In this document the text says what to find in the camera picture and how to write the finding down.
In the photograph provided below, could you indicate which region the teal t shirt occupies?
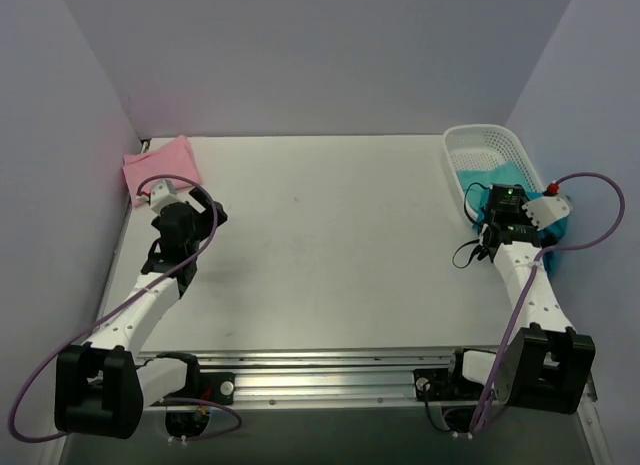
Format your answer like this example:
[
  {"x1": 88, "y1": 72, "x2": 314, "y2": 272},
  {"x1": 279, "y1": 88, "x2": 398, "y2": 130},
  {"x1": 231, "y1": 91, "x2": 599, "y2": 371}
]
[{"x1": 456, "y1": 161, "x2": 568, "y2": 261}]

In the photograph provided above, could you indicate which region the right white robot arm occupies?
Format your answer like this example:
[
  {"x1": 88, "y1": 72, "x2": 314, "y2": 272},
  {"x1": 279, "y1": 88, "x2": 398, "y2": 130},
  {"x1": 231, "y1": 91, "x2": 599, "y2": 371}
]
[{"x1": 443, "y1": 184, "x2": 595, "y2": 414}]

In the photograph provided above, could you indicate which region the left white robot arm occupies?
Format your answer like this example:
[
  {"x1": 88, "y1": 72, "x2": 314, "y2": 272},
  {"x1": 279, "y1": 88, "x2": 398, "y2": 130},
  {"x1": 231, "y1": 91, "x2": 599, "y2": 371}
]
[{"x1": 54, "y1": 178, "x2": 228, "y2": 439}]

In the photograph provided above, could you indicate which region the folded pink t shirt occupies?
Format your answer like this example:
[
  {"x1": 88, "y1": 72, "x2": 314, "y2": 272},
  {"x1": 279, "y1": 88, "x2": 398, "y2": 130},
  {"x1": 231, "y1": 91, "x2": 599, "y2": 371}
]
[{"x1": 122, "y1": 135, "x2": 202, "y2": 208}]

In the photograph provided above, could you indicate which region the white plastic basket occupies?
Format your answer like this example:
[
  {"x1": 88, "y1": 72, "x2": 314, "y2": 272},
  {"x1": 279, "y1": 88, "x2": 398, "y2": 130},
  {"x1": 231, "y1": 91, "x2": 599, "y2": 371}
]
[{"x1": 441, "y1": 124, "x2": 545, "y2": 231}]

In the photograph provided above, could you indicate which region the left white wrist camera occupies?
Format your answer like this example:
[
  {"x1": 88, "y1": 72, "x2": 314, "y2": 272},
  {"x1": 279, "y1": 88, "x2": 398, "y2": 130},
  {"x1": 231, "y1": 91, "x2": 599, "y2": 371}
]
[{"x1": 136, "y1": 179, "x2": 179, "y2": 214}]

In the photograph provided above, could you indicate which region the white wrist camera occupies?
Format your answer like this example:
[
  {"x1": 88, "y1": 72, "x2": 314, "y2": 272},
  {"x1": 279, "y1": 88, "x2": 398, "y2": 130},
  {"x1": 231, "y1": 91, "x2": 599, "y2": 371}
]
[
  {"x1": 136, "y1": 179, "x2": 179, "y2": 214},
  {"x1": 522, "y1": 182, "x2": 572, "y2": 231}
]

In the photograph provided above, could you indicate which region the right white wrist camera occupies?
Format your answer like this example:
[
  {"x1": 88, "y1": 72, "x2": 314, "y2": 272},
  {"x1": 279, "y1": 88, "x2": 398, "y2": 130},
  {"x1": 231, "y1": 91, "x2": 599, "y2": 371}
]
[{"x1": 522, "y1": 182, "x2": 572, "y2": 231}]

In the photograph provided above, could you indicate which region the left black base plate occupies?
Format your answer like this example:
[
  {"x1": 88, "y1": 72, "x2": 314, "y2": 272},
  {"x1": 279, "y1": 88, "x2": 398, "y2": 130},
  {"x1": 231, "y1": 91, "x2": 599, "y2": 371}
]
[{"x1": 193, "y1": 371, "x2": 236, "y2": 405}]

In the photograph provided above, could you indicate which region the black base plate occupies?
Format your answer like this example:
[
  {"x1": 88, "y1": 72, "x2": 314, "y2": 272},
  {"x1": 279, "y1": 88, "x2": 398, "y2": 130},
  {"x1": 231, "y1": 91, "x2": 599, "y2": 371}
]
[
  {"x1": 193, "y1": 371, "x2": 236, "y2": 405},
  {"x1": 412, "y1": 368, "x2": 488, "y2": 402}
]

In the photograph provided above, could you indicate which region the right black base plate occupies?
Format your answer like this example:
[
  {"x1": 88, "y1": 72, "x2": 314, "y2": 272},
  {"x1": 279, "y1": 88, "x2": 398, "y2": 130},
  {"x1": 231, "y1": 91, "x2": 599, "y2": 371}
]
[{"x1": 412, "y1": 368, "x2": 488, "y2": 402}]

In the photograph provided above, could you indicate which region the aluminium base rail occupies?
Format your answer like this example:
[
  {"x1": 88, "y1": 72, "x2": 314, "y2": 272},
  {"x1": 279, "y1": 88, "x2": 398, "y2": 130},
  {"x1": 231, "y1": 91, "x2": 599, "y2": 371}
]
[{"x1": 134, "y1": 347, "x2": 599, "y2": 411}]

